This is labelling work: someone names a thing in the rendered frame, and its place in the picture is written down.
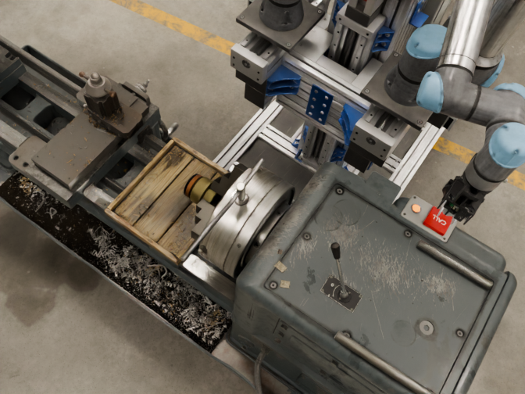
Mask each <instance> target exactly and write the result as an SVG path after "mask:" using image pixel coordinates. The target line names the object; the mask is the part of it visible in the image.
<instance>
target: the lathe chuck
mask: <svg viewBox="0 0 525 394"><path fill-rule="evenodd" d="M259 169H261V170H262V171H261V172H260V173H255V175H254V176H253V177H252V179H251V180H250V182H249V183H248V184H247V185H246V187H245V194H246V195H247V196H248V201H247V202H246V203H245V204H242V205H241V204H238V203H237V202H236V200H235V202H234V204H233V205H232V206H231V207H230V208H229V210H228V211H227V212H226V213H225V214H224V215H223V216H222V217H221V219H220V220H219V221H218V222H217V223H216V225H215V226H214V227H213V228H212V230H211V231H210V232H209V233H208V234H207V235H206V236H205V237H204V238H203V240H202V241H201V242H200V243H199V244H200V245H204V246H205V247H206V249H208V251H207V254H205V253H204V252H203V251H202V250H200V249H198V253H199V254H200V255H201V256H203V257H204V258H206V259H207V260H208V261H210V262H211V263H213V264H214V265H216V266H217V267H218V268H219V269H221V270H223V271H224V269H223V268H224V264H225V261H226V258H227V255H228V253H229V251H230V248H231V246H232V245H233V243H234V241H235V239H236V237H237V236H238V234H239V232H240V230H241V229H242V228H243V226H244V224H245V222H246V221H247V219H248V218H249V217H250V216H251V214H252V212H253V211H254V210H255V208H256V207H257V205H258V204H259V203H260V202H261V201H262V200H263V198H264V197H265V196H266V195H267V193H268V192H269V191H270V190H271V189H272V188H273V187H274V186H275V185H277V184H278V183H279V182H281V181H284V179H282V178H280V177H278V176H277V175H276V174H274V173H272V172H271V171H269V170H267V169H266V168H265V167H263V166H261V167H260V168H259ZM251 171H252V169H251V168H248V169H247V170H246V171H245V172H244V173H243V174H242V175H241V176H240V177H239V178H238V179H237V180H236V181H235V182H234V183H233V184H232V185H231V186H230V188H229V189H228V190H227V192H226V193H225V194H224V196H223V198H222V199H221V200H220V201H219V203H218V204H217V206H216V208H215V209H214V210H213V212H212V214H211V216H210V218H209V220H208V221H207V223H206V225H205V228H204V230H205V229H206V228H207V227H208V226H209V224H210V223H211V222H212V221H213V219H214V218H215V217H216V216H217V215H218V213H219V212H220V211H221V210H222V209H223V208H224V207H225V205H226V204H227V203H228V202H229V201H230V199H231V198H232V197H233V195H234V193H235V192H236V191H237V189H236V185H237V183H239V182H242V183H243V182H244V180H245V178H246V177H247V176H248V175H249V174H250V172H251ZM204 230H203V231H204ZM224 272H225V271H224Z"/></svg>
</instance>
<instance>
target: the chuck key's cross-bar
mask: <svg viewBox="0 0 525 394"><path fill-rule="evenodd" d="M263 162H264V159H263V158H261V159H260V160H259V161H258V163H257V164H256V165H255V167H254V168H253V169H252V171H251V172H250V174H249V175H248V176H247V177H246V178H245V180H244V182H243V183H244V184H245V187H246V185H247V184H248V183H249V182H250V180H251V179H252V177H253V176H254V175H255V173H256V172H257V170H258V169H259V168H260V167H261V165H262V164H263ZM239 195H240V192H238V191H236V192H235V193H234V195H233V197H232V198H231V199H230V201H229V202H228V203H227V204H226V205H225V207H224V208H223V209H222V210H221V211H220V212H219V213H218V215H217V216H216V217H215V218H214V219H213V221H212V222H211V223H210V224H209V226H208V227H207V228H206V229H205V230H204V231H203V232H202V233H201V234H200V235H199V236H198V238H197V239H196V240H195V241H194V243H193V244H192V245H191V246H190V247H189V249H188V250H187V251H186V252H185V253H184V255H183V256H182V257H181V258H180V259H181V260H182V261H185V260H186V259H187V258H188V257H189V256H190V254H191V253H192V252H193V251H194V250H195V248H196V247H197V246H198V245H199V243H200V242H201V241H202V240H203V238H204V237H205V236H206V235H207V234H208V233H209V232H210V231H211V230H212V229H213V227H214V226H215V225H216V223H217V222H218V221H219V220H220V219H221V217H222V216H223V215H224V214H225V213H226V212H227V211H228V210H229V208H230V207H231V206H232V205H233V204H234V202H235V200H236V199H237V198H238V196H239Z"/></svg>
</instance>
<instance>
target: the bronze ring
mask: <svg viewBox="0 0 525 394"><path fill-rule="evenodd" d="M212 182H213V181H212V180H210V179H208V178H207V177H203V176H202V175H200V174H194V175H193V176H192V177H191V178H190V179H189V180H188V181H187V184H186V185H185V187H184V194H185V195H186V196H187V197H188V198H190V200H191V201H192V202H194V203H195V204H198V203H199V202H200V201H201V200H202V199H204V200H205V201H207V202H209V203H211V204H212V205H213V206H215V205H216V204H217V203H218V202H219V200H220V197H221V195H219V194H218V193H216V192H214V191H213V190H212V189H210V186H211V184H212Z"/></svg>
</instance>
